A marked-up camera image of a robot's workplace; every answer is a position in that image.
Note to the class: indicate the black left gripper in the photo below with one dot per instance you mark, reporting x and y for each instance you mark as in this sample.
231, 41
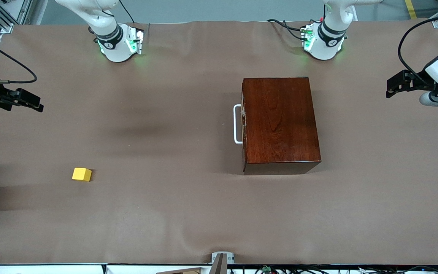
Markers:
419, 81

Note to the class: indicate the yellow block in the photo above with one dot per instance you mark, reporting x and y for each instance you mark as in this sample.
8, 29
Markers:
81, 174

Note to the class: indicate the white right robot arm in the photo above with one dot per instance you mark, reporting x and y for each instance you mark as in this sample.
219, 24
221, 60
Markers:
114, 45

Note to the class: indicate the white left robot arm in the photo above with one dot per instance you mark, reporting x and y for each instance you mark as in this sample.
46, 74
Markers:
327, 42

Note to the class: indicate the dark brown wooden cabinet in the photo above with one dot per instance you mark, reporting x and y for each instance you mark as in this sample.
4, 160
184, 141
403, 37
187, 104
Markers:
280, 121

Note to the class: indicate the brown table mat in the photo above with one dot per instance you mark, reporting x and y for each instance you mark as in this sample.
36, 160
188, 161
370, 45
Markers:
165, 213

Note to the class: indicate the brown wooden board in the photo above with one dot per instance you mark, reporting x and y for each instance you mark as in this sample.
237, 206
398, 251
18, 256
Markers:
183, 271

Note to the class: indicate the grey metal bracket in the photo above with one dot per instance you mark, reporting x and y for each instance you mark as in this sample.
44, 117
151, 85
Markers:
222, 258

